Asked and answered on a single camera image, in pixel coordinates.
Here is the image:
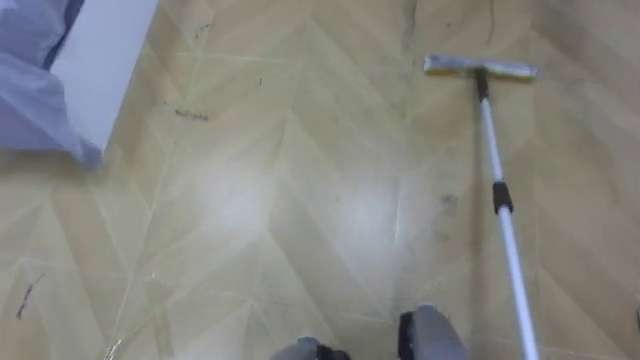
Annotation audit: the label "grey bed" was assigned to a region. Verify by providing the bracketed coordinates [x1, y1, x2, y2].
[0, 0, 161, 172]

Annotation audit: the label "robot legs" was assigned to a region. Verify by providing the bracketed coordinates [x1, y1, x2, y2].
[269, 303, 470, 360]

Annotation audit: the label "white pole mop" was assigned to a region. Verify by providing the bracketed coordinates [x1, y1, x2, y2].
[423, 53, 543, 360]

